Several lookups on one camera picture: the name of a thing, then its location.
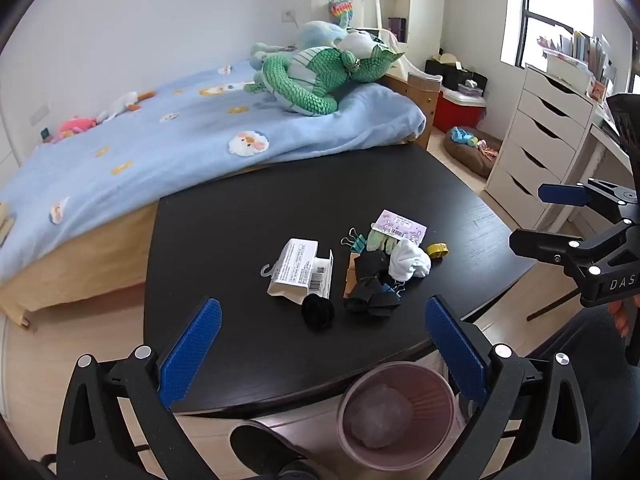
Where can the row of books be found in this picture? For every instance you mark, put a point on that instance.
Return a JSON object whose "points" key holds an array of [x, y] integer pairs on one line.
{"points": [[580, 55]]}

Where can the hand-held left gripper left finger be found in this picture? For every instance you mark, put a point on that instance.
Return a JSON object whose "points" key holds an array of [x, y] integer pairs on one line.
{"points": [[192, 355]]}

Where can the pink plush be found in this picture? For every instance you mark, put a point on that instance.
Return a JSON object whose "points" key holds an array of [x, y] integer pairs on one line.
{"points": [[75, 127]]}

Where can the black paper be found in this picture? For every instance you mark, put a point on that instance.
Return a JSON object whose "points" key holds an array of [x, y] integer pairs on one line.
{"points": [[372, 263]]}

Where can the window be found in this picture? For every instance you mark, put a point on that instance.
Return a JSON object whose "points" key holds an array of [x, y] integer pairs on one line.
{"points": [[545, 35]]}

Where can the rainbow bag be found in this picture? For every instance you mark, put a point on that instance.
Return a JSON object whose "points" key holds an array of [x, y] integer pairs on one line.
{"points": [[341, 11]]}

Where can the blue toy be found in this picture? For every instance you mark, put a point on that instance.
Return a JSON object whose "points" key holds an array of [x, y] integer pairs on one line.
{"points": [[461, 136]]}

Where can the wooden bed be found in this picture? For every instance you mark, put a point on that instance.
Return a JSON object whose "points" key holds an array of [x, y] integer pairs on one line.
{"points": [[75, 280]]}

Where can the pink trash bin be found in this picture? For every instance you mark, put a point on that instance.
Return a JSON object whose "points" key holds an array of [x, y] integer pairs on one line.
{"points": [[430, 410]]}

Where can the purple box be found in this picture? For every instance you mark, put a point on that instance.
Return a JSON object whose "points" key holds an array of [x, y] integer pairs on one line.
{"points": [[397, 28]]}

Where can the white tissue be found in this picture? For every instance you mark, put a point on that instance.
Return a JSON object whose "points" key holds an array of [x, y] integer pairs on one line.
{"points": [[410, 260]]}

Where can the yellow tape roll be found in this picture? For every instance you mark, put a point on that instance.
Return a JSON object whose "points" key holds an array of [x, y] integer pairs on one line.
{"points": [[438, 250]]}

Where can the teal binder clip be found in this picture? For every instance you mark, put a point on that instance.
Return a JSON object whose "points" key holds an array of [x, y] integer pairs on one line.
{"points": [[357, 242]]}

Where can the black bag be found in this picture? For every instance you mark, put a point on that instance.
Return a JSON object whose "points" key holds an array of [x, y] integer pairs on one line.
{"points": [[450, 75]]}

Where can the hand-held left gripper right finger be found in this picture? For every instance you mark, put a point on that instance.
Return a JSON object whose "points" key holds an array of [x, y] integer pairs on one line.
{"points": [[452, 345]]}

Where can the white arched chair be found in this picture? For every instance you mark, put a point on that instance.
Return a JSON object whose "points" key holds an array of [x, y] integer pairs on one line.
{"points": [[378, 7]]}

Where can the white shelf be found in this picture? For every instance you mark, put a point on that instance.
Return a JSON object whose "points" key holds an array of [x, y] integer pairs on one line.
{"points": [[405, 0]]}

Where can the brown cushion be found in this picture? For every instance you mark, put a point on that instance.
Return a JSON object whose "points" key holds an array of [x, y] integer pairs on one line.
{"points": [[470, 157]]}

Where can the black fuzzy ball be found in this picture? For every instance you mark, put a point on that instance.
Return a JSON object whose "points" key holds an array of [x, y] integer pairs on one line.
{"points": [[317, 312]]}

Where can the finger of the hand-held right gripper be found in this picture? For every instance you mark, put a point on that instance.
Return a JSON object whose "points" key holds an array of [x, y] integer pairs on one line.
{"points": [[540, 243], [562, 194]]}

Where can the white packaging card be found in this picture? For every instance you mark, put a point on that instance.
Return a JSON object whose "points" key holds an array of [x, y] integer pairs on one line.
{"points": [[297, 270]]}

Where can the white wall switch panel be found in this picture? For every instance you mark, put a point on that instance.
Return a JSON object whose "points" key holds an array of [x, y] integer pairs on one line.
{"points": [[39, 114]]}

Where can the person's right hand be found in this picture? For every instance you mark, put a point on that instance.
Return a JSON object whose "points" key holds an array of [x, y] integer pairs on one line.
{"points": [[622, 320]]}

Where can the person's left shoe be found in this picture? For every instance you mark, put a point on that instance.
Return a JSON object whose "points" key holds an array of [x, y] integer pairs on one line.
{"points": [[265, 447]]}

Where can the green dragon plush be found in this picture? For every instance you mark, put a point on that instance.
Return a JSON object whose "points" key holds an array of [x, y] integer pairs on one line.
{"points": [[305, 80]]}

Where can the black socks with card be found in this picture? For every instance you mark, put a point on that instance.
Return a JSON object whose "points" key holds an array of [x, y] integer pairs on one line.
{"points": [[370, 301]]}

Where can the light blue plush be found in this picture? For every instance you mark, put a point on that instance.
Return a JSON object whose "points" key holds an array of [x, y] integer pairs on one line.
{"points": [[315, 32]]}

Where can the white wall socket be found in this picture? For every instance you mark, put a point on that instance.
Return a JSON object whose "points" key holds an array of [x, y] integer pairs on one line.
{"points": [[290, 15]]}

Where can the person's right leg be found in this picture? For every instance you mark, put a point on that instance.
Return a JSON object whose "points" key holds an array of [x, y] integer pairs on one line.
{"points": [[605, 385]]}

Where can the black metal leg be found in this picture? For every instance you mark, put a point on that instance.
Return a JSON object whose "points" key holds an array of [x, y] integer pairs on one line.
{"points": [[555, 302]]}

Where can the red storage box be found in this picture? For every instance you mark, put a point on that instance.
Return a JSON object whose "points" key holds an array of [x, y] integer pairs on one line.
{"points": [[452, 110]]}

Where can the white duck plush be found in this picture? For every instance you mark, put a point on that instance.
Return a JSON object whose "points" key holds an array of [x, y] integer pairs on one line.
{"points": [[120, 106]]}

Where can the purple printed card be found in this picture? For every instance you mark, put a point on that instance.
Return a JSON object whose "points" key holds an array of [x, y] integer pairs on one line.
{"points": [[400, 222]]}

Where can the blue binder clip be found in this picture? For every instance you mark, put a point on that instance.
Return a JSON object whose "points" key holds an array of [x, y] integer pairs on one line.
{"points": [[392, 288]]}

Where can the white drawer unit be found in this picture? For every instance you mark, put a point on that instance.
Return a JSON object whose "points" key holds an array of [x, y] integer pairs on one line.
{"points": [[530, 160]]}

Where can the clear plastic bag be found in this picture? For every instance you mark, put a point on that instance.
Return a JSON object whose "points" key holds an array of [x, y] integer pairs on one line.
{"points": [[382, 417]]}

